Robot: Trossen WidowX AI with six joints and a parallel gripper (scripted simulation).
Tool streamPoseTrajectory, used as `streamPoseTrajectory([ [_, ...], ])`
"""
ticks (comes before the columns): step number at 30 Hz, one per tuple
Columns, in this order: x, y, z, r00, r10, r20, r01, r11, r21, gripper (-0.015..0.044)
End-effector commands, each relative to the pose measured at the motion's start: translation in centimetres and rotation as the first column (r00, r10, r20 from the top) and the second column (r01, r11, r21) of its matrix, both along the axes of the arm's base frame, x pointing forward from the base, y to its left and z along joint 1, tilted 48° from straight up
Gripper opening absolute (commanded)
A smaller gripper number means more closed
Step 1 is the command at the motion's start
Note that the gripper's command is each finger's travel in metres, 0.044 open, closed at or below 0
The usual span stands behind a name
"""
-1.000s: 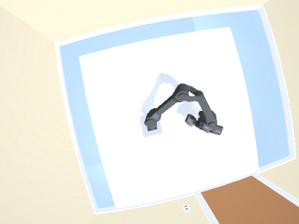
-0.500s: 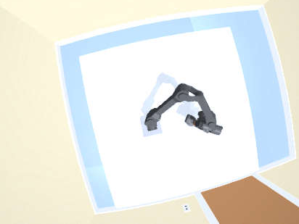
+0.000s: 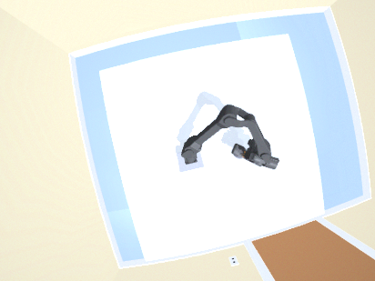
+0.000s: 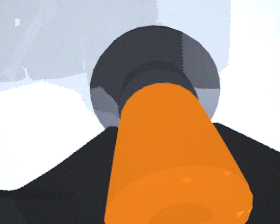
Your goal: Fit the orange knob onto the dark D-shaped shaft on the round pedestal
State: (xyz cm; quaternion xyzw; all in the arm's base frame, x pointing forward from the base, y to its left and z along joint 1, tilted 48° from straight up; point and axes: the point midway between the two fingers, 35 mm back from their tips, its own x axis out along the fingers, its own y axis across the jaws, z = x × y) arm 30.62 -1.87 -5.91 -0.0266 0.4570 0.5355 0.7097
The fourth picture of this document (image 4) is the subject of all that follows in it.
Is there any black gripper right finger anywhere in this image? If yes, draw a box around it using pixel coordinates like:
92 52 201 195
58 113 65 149
212 122 280 224

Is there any orange knob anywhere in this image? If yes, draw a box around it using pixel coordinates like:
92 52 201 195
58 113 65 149
105 82 252 224

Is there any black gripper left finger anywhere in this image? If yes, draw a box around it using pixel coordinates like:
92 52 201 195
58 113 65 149
0 126 119 224

